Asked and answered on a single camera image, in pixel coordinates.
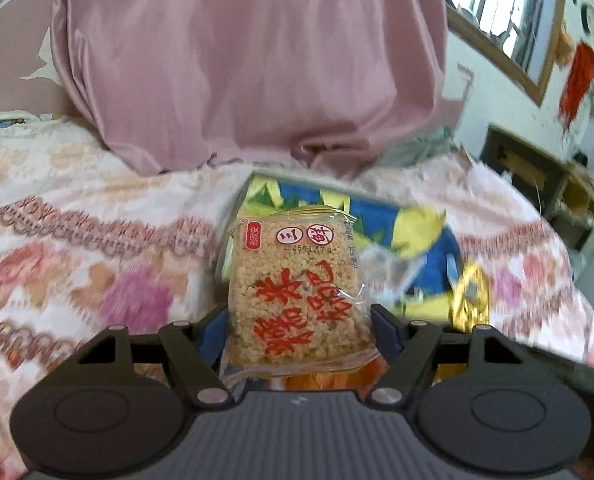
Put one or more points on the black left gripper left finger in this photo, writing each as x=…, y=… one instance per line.
x=192, y=350

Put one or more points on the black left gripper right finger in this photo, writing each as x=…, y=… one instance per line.
x=409, y=349

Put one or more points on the gold foil snack packet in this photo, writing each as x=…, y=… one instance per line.
x=467, y=303

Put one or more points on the rice cracker packet red lettering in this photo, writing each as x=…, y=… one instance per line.
x=295, y=297

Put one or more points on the white snack packet with barcode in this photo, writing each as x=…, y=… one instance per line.
x=386, y=276

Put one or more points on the orange glazed snack packet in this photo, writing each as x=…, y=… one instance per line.
x=361, y=380

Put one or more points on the grey tray with painted lining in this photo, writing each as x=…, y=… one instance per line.
x=408, y=232

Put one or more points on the floral pink bed quilt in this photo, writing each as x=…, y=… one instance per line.
x=85, y=242

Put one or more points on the grey green cloth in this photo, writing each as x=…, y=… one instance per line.
x=416, y=149

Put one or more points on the dark wooden side table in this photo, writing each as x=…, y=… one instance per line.
x=561, y=190

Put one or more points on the pink satin pillow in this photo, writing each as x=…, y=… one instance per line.
x=176, y=84

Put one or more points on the red hanging tassel decoration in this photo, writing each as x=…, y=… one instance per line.
x=577, y=84

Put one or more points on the wooden framed window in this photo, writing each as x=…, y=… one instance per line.
x=518, y=37

